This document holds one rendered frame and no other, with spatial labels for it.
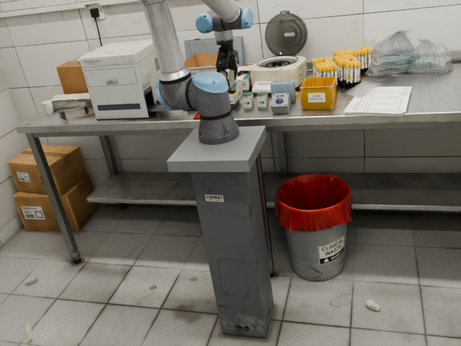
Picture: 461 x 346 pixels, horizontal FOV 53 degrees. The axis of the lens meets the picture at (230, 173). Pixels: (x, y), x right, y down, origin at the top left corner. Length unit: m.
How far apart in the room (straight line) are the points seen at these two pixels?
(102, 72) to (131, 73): 0.14
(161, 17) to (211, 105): 0.33
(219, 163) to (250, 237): 0.39
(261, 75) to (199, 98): 0.66
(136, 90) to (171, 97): 0.47
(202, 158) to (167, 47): 0.39
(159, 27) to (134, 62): 0.50
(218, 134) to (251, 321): 0.86
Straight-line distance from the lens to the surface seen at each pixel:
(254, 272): 1.88
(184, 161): 1.56
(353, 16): 2.47
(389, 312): 2.24
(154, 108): 2.16
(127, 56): 2.10
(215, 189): 1.70
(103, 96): 2.22
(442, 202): 2.49
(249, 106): 2.04
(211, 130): 1.63
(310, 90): 1.94
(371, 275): 2.42
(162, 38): 1.62
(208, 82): 1.59
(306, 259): 2.28
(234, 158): 1.50
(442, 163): 2.76
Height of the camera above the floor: 1.56
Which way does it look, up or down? 27 degrees down
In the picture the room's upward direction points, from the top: 9 degrees counter-clockwise
